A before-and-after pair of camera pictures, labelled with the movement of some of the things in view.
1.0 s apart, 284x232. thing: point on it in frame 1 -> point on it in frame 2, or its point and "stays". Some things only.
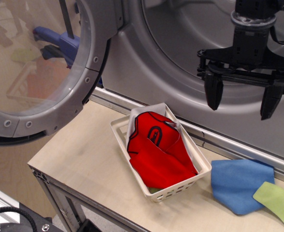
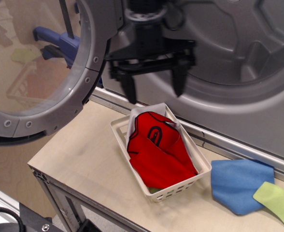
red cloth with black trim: [148, 124] stays
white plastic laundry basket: [119, 127] stays
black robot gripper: [249, 59] -> [139, 46]
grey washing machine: [153, 56] stays
